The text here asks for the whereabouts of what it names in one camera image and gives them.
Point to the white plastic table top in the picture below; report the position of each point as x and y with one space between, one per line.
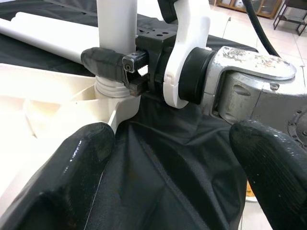
36 115

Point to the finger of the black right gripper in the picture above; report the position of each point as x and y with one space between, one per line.
103 62

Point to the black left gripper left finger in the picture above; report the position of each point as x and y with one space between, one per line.
60 187

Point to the black table cloth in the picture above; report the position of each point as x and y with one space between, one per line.
156 167

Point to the wooden glass cabinet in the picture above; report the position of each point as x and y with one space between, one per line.
263 8

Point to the white plastic table leg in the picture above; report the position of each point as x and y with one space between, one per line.
115 24
48 43
60 22

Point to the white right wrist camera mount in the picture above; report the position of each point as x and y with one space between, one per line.
192 36

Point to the black metal shelf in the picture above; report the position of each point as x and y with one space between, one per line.
291 16

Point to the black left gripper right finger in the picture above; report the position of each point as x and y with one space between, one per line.
275 172

